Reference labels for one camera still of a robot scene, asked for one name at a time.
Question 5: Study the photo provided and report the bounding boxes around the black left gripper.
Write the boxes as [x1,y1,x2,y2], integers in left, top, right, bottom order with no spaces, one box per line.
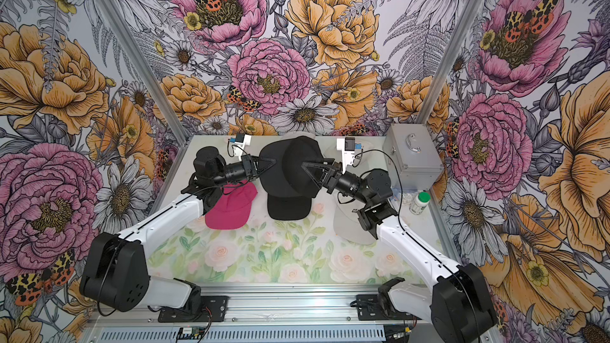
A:
[213,153,276,185]

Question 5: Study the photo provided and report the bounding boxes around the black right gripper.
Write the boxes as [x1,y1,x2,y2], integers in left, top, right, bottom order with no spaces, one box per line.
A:
[302,158,372,205]

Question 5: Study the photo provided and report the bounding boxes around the black cap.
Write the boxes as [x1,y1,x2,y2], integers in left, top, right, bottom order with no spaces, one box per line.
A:
[267,195,311,221]
[259,136,324,198]

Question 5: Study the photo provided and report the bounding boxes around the pink cap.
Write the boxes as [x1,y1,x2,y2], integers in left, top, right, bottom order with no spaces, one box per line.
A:
[205,182,257,230]

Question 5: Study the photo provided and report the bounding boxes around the white Colorado cap front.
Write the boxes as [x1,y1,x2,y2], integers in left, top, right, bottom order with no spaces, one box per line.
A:
[334,200,376,245]

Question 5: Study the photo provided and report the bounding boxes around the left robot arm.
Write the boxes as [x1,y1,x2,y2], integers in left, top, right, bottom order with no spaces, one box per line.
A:
[79,146,276,316]

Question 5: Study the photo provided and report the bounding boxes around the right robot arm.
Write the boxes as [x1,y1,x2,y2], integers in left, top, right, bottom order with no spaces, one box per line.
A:
[301,161,498,342]

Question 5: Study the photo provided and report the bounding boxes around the silver metal case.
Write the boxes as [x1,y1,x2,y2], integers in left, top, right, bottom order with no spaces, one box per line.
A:
[383,124,443,192]

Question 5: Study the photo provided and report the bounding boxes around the white bottle green lid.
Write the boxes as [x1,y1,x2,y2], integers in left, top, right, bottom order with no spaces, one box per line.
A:
[409,192,431,215]

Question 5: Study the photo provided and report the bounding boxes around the perforated metal tray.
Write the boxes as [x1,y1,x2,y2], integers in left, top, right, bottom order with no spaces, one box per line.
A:
[87,325,386,342]

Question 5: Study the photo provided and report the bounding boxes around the small circuit board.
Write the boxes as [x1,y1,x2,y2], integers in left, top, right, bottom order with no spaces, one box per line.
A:
[175,326,205,342]

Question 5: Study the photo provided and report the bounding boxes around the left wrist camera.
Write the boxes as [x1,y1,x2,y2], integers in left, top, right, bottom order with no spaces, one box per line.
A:
[227,133,252,160]

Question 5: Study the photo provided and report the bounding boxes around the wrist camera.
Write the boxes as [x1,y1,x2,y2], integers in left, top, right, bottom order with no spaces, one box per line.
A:
[336,137,362,173]
[227,133,252,160]

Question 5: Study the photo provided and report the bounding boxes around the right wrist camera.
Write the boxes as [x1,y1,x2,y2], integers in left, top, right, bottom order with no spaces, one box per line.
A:
[336,137,362,173]

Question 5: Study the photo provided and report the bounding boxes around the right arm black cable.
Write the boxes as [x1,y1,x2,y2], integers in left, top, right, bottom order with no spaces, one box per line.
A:
[356,148,406,215]

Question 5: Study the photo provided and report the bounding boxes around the aluminium front rail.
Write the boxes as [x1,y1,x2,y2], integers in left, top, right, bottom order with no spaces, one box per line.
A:
[85,283,494,329]

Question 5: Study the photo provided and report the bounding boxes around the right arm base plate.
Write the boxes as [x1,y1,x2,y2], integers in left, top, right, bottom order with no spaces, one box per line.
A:
[349,295,409,322]

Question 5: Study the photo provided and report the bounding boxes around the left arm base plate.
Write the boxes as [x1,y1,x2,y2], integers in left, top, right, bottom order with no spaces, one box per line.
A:
[157,295,230,323]

